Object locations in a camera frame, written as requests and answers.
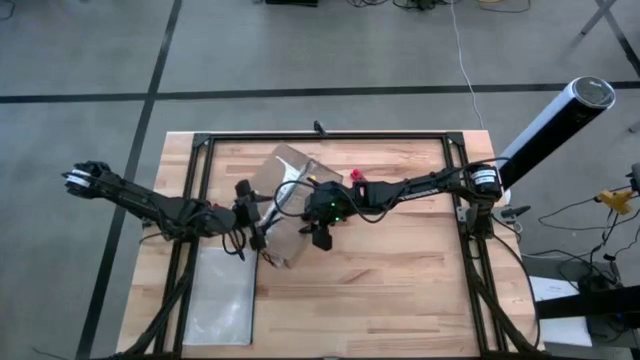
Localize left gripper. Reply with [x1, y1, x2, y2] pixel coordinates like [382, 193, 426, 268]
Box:
[233, 178, 284, 252]

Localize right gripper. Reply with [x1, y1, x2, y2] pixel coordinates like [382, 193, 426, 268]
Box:
[298, 182, 334, 252]

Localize brown cardboard shipping box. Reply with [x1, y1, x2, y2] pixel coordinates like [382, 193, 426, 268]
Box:
[249, 143, 346, 270]

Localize clear zip pouch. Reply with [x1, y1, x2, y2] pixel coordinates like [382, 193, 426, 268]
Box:
[181, 245, 259, 347]

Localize white paper sheet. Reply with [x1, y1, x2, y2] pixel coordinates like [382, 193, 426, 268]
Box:
[527, 275, 595, 348]

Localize white black cylinder tower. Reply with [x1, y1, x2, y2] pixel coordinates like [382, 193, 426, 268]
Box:
[496, 75, 617, 191]

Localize black metal bar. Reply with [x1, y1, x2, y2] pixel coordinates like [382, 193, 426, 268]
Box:
[533, 283, 640, 321]

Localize yellow clamp tool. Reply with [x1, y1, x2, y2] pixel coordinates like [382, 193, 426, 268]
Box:
[593, 188, 635, 215]

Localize grey metal table leg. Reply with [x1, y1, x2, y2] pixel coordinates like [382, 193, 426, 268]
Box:
[579, 0, 619, 37]

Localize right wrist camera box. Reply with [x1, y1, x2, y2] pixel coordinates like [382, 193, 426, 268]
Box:
[324, 183, 359, 222]

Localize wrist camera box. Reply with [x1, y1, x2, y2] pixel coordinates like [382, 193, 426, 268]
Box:
[324, 183, 359, 222]
[208, 208, 238, 236]

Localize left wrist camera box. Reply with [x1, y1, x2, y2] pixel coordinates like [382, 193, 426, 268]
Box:
[208, 208, 238, 236]

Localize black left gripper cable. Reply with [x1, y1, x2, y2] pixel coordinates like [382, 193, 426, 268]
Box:
[220, 227, 247, 262]

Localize black aluminium table frame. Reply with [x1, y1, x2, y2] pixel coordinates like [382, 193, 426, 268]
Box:
[112, 130, 549, 360]

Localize white floor cable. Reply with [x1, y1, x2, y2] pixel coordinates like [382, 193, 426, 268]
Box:
[448, 0, 487, 131]

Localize black floor cables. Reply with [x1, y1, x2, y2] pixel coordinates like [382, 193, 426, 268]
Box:
[343, 0, 539, 15]

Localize black floor cable bundle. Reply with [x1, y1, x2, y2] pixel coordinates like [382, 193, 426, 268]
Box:
[537, 184, 640, 291]

